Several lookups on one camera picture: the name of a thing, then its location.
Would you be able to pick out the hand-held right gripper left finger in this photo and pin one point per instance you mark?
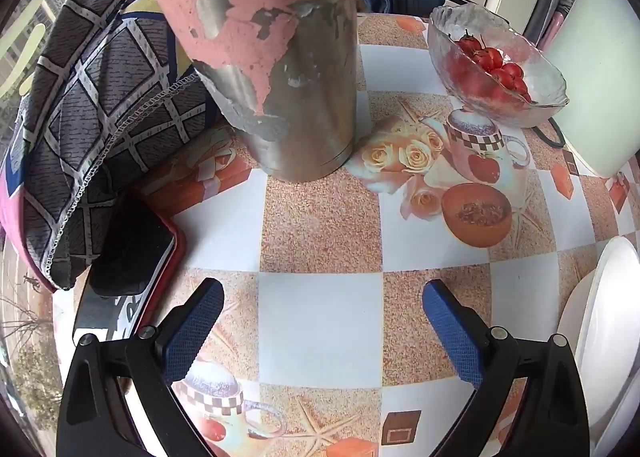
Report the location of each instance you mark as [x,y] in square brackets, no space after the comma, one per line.
[195,332]

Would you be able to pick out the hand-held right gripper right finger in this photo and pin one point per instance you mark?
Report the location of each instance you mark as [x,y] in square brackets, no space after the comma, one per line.
[452,337]

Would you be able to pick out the white paper bowl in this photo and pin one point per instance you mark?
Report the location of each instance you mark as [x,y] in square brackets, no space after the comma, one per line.
[615,327]

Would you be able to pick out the black red-edged case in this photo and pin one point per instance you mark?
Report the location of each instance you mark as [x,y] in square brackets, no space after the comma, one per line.
[130,247]

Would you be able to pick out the grey checked cloth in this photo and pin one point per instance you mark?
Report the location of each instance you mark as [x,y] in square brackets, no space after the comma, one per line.
[90,112]

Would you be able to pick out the pink peeling metal thermos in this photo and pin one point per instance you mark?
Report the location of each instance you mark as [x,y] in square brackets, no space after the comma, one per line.
[300,87]

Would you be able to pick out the pile of red cherry tomatoes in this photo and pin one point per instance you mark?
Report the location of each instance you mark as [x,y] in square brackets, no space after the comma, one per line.
[500,72]

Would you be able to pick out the clear glass bowl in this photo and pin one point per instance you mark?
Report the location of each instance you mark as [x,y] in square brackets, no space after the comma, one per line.
[545,77]

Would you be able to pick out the pale green container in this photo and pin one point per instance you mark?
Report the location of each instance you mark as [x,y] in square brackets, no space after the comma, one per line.
[600,62]

